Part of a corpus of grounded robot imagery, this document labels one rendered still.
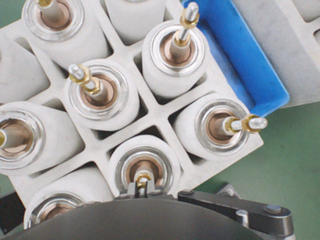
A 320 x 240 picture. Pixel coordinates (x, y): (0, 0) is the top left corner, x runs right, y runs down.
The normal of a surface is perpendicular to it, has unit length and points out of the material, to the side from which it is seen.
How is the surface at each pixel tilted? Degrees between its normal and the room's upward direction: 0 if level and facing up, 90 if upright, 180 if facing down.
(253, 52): 88
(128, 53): 0
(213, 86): 0
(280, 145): 0
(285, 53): 90
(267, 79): 88
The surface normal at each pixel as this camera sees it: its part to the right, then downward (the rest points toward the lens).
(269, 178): 0.07, -0.07
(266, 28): -0.86, 0.50
